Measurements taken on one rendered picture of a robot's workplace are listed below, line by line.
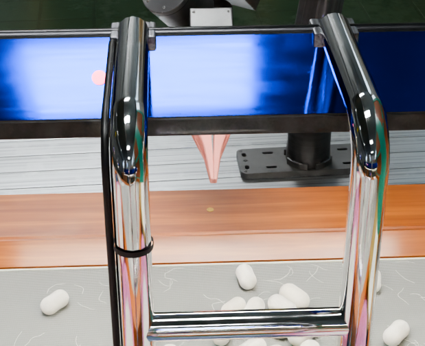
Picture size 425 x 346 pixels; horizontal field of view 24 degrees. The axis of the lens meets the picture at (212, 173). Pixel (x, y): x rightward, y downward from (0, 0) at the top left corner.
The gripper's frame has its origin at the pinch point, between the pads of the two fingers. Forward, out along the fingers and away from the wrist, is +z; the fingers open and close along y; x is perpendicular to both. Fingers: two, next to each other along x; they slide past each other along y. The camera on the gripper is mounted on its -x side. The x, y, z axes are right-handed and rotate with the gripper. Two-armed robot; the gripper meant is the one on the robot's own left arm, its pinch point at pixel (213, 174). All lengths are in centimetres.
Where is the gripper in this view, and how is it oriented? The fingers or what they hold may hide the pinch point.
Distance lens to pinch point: 106.0
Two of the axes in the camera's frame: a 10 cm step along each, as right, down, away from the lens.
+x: -0.3, 3.2, 9.5
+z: 0.3, 9.5, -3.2
